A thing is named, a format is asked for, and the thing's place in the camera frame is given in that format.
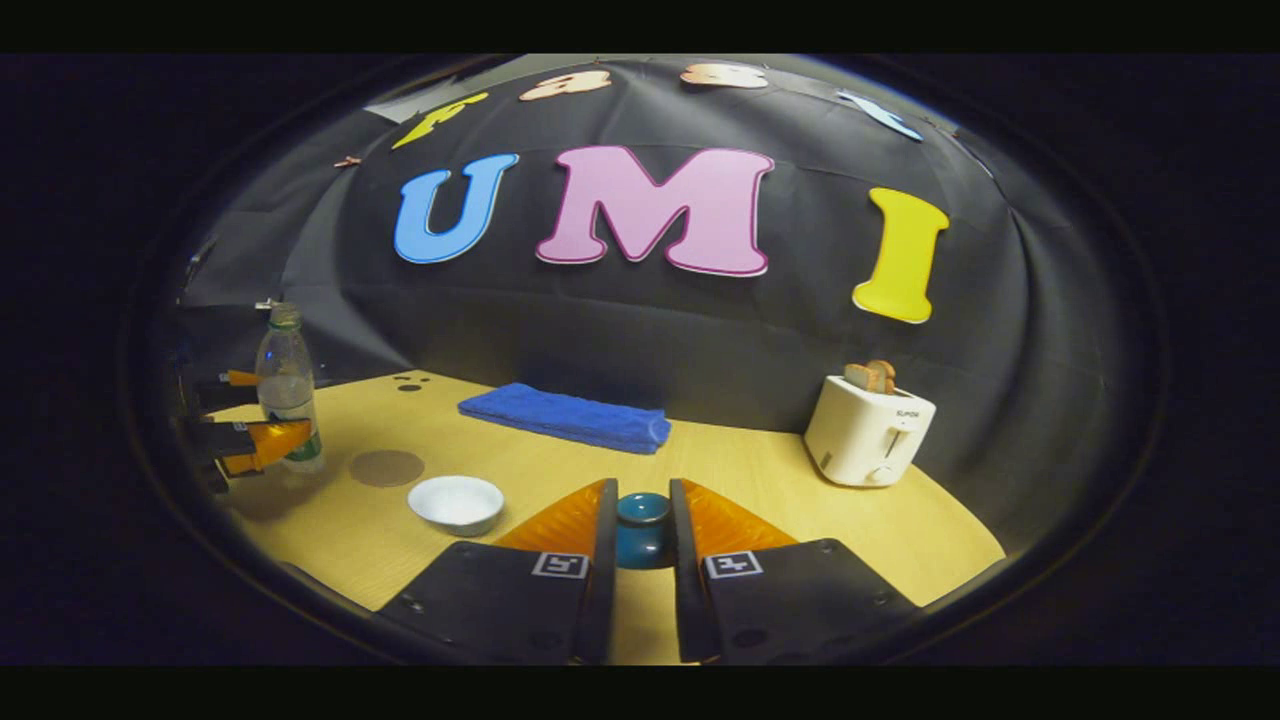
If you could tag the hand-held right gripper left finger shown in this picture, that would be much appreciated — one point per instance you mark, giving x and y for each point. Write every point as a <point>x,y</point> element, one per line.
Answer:
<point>500,600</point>

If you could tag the white teacup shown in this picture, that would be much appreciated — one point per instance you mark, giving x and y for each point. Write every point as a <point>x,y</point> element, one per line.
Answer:
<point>456,503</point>

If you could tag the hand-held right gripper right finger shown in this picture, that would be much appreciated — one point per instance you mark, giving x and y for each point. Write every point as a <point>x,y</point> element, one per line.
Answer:
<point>790,600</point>

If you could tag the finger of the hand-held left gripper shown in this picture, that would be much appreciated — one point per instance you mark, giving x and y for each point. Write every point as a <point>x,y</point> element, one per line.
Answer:
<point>225,440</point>
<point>222,392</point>

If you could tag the clear plastic water bottle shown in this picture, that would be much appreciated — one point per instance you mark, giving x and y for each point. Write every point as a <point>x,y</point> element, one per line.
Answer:
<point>285,385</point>

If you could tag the brown bread slice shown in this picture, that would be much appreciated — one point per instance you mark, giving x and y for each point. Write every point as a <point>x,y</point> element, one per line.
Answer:
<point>872,377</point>

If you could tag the round brown coaster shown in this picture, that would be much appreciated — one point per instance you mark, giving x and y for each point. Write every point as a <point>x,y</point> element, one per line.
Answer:
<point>387,467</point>

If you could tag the white toaster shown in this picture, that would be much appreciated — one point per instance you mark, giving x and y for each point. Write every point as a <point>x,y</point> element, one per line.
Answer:
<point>865,440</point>

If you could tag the folded blue towel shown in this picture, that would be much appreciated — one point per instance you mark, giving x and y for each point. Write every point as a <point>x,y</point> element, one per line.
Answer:
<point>570,418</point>

